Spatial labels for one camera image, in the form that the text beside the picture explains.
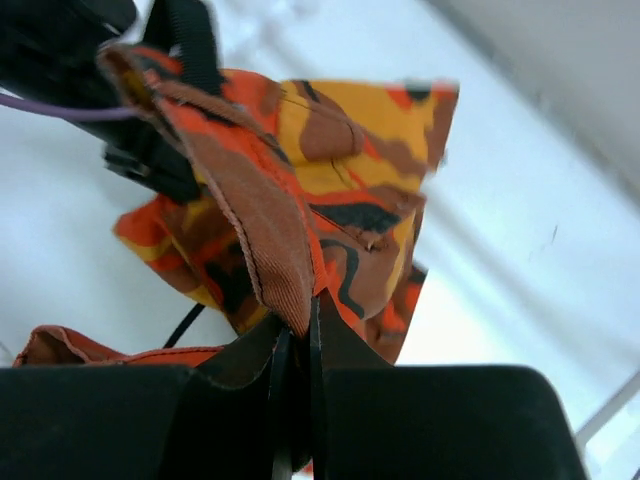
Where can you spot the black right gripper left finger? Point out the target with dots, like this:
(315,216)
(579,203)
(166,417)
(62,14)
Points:
(74,409)

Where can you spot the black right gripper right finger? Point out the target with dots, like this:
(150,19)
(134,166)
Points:
(371,420)

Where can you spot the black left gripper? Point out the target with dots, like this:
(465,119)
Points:
(48,63)

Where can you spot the orange camouflage trousers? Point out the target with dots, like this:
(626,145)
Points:
(304,188)

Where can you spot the white clothes rack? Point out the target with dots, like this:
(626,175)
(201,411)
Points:
(607,411)

